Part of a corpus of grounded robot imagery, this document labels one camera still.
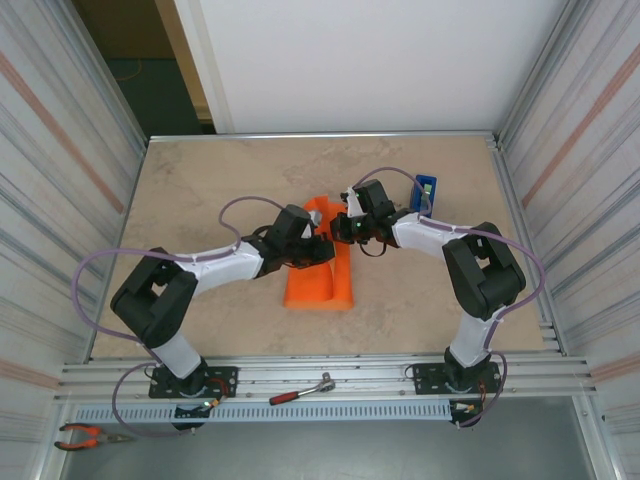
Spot blue tape dispenser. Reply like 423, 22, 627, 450
407, 173, 440, 219

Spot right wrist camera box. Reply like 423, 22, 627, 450
343, 186, 365, 219

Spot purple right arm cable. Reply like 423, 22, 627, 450
352, 166, 546, 430

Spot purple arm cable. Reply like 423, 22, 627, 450
72, 195, 291, 437
352, 166, 546, 430

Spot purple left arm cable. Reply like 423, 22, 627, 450
72, 195, 291, 437

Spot thin aluminium frame rail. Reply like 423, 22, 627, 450
148, 130, 501, 144

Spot wide aluminium frame rail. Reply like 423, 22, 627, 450
54, 349, 599, 404

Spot aluminium side frame rail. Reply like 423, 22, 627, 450
487, 130, 569, 357
83, 137, 151, 362

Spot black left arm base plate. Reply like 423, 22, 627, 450
148, 366, 240, 400

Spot red handled ratchet wrench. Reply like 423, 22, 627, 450
268, 370, 337, 406

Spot white door frame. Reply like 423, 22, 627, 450
172, 0, 236, 135

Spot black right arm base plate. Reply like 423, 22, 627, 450
412, 362, 503, 396

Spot grey slotted cable duct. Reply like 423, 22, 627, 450
73, 402, 454, 424

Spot orange handled pliers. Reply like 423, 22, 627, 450
53, 422, 137, 452

